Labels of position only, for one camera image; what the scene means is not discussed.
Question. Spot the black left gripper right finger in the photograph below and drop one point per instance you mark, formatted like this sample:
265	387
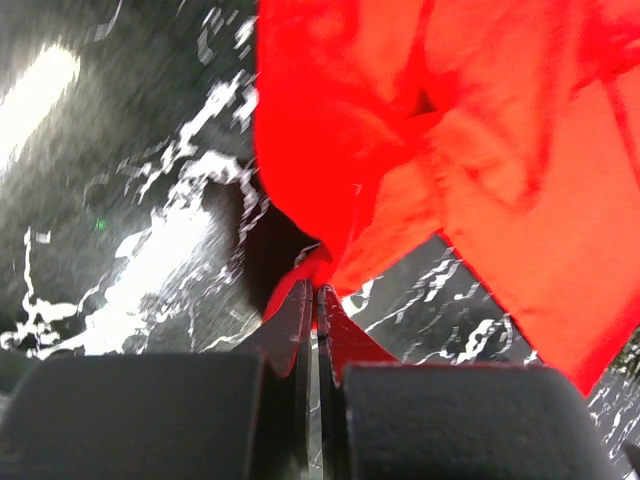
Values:
382	419

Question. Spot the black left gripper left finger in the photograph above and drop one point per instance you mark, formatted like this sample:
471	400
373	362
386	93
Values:
240	414

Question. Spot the red t-shirt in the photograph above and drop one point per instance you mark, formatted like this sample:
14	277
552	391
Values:
511	128

